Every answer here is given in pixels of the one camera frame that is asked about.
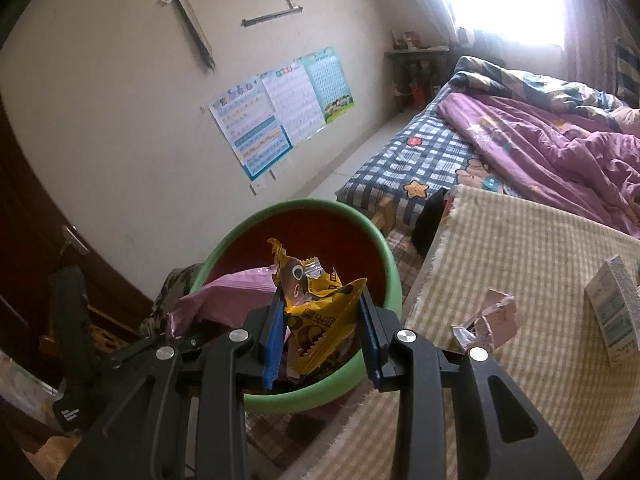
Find white wall poster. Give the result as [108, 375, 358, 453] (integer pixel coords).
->
[259, 62, 326, 147]

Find blue plaid bed sheet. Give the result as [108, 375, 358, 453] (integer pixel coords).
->
[335, 87, 501, 227]

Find purple quilt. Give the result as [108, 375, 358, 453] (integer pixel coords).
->
[439, 92, 640, 239]

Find yellow snack packet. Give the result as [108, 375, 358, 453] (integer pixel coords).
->
[284, 277, 369, 387]

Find angled metal wall bracket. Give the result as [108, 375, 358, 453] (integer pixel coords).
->
[161, 0, 216, 72]

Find green bin with red inside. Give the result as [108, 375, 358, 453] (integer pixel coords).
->
[192, 198, 403, 414]

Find straight metal wall bracket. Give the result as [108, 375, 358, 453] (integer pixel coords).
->
[241, 0, 304, 28]

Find brown yellow wrapper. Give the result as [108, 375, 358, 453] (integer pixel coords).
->
[267, 237, 342, 307]

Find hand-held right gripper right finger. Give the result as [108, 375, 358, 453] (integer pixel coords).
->
[357, 285, 583, 480]

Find beige checked mat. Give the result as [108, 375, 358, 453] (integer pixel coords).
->
[280, 185, 640, 480]

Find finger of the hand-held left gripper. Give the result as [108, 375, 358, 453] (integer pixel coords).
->
[95, 332, 211, 370]

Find pink window curtain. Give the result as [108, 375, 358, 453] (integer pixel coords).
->
[565, 0, 640, 108]

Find metal door handle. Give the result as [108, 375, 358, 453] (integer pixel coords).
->
[61, 225, 86, 254]

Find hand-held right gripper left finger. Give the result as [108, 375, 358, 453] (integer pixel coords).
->
[57, 287, 288, 480]

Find dark wooden door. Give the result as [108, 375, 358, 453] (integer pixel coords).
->
[0, 100, 152, 361]

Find black cloth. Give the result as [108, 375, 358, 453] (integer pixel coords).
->
[411, 187, 451, 257]

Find pink plastic bag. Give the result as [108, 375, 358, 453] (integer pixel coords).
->
[166, 266, 279, 337]

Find leaf print cushion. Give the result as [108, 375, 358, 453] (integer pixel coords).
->
[140, 265, 202, 337]

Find green wall poster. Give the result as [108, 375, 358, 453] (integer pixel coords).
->
[301, 46, 357, 125]

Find dark wooden shelf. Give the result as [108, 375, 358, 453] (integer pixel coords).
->
[384, 30, 457, 111]

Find pink crumpled wrapper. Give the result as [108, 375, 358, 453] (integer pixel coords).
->
[452, 287, 519, 356]

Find white carton box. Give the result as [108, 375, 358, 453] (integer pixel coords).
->
[585, 254, 640, 365]

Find patchwork quilt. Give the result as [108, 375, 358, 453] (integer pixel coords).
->
[452, 55, 640, 122]

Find blue wall poster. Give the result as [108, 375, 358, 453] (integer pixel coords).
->
[207, 76, 294, 182]

